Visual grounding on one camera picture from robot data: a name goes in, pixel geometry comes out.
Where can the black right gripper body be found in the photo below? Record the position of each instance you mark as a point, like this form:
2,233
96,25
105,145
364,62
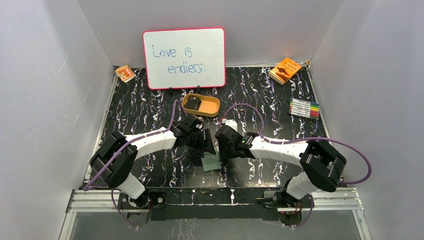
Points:
226,151

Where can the orange oval tray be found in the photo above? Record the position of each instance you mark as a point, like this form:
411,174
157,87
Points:
210,106

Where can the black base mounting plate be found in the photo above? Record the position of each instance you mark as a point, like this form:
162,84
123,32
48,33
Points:
166,203

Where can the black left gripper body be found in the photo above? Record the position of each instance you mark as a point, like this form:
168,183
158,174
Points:
205,143

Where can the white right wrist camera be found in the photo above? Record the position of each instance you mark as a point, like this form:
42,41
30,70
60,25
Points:
231,123

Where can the coloured marker pen set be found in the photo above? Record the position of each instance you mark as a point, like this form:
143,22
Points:
304,109

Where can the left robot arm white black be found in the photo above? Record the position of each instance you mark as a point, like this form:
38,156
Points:
114,160

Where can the pink framed whiteboard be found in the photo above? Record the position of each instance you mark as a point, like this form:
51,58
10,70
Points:
185,58

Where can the black VIP card stack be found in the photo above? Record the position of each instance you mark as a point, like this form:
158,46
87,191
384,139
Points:
193,103

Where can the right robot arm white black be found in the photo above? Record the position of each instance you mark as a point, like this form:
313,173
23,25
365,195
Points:
322,165

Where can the orange book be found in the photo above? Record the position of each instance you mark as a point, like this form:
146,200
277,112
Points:
284,71

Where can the small orange card box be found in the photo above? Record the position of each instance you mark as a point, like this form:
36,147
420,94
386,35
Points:
125,73

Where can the aluminium frame rail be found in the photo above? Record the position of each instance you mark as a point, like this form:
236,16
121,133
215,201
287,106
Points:
344,198

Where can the mint green card holder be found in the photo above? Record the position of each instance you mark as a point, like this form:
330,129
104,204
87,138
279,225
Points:
211,162

